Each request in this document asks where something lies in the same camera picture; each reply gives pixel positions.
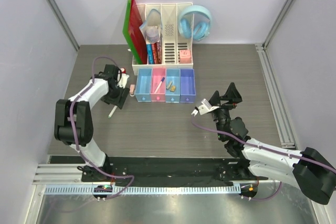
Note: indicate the purple drawer bin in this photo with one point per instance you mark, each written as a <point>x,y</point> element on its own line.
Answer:
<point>187,86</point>

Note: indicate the pink cube box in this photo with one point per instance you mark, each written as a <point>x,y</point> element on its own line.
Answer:
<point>185,56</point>

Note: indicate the white file organizer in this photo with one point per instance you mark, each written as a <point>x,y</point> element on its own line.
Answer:
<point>172,41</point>

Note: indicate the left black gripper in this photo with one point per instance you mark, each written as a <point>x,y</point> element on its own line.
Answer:
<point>119,101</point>

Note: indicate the green white marker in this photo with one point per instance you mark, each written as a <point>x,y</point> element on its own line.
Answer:
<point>112,111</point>

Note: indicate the white slotted cable duct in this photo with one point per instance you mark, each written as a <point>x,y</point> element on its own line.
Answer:
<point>105,190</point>

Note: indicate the pink stapler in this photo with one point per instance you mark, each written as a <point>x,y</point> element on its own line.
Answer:
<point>132,90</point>

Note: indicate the clear zip pouch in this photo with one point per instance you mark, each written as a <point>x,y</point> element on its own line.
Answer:
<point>151,28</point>

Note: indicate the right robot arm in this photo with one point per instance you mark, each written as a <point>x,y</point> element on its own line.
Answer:
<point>307,170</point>

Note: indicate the green red folder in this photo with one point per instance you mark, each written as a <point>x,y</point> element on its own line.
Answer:
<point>132,33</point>

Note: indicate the pink drawer bin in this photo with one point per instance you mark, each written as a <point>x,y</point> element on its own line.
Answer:
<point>158,80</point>

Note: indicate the blue white marker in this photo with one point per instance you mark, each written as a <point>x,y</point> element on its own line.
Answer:
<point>159,85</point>

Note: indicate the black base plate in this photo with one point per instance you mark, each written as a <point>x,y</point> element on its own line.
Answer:
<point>171,172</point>

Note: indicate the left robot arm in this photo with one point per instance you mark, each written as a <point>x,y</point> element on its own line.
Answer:
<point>73,120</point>

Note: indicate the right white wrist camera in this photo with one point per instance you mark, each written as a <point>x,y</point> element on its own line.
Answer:
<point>204,108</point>

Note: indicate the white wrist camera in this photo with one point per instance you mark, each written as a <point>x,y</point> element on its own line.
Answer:
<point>204,108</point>
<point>123,80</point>

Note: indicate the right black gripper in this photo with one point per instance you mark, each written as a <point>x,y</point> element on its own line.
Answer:
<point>232,95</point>

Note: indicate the light blue headphones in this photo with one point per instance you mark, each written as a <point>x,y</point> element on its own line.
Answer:
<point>187,27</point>

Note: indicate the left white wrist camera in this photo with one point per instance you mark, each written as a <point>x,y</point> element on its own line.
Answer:
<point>123,80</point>

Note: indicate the light blue drawer bin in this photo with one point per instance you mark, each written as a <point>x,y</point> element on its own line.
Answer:
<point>143,86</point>

